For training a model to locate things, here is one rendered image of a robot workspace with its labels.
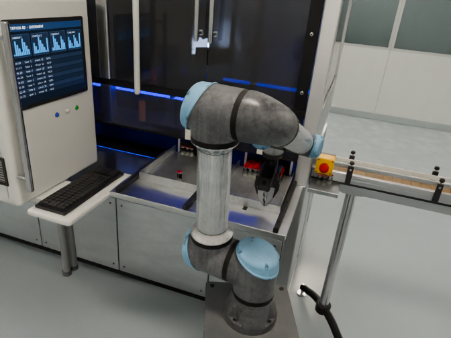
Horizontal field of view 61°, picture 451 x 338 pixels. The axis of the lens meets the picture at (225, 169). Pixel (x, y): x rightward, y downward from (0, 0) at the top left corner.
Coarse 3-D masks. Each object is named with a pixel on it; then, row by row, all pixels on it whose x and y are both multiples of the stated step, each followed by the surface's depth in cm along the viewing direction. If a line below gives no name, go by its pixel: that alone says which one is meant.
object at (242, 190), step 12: (240, 168) 177; (240, 180) 165; (252, 180) 166; (288, 180) 169; (240, 192) 156; (252, 192) 156; (264, 192) 157; (240, 204) 147; (252, 204) 145; (276, 204) 149
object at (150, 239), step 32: (0, 224) 243; (32, 224) 233; (96, 224) 215; (128, 224) 207; (160, 224) 200; (192, 224) 193; (96, 256) 226; (128, 256) 217; (160, 256) 209; (192, 288) 210; (288, 288) 201
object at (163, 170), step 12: (168, 156) 183; (180, 156) 184; (144, 168) 162; (156, 168) 170; (168, 168) 171; (180, 168) 172; (192, 168) 173; (156, 180) 157; (168, 180) 155; (192, 180) 162
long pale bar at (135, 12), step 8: (136, 0) 150; (136, 8) 152; (136, 16) 153; (136, 24) 154; (136, 32) 155; (136, 40) 157; (136, 48) 158; (136, 56) 160; (136, 64) 161; (136, 72) 162; (136, 80) 164; (144, 80) 171; (136, 88) 165
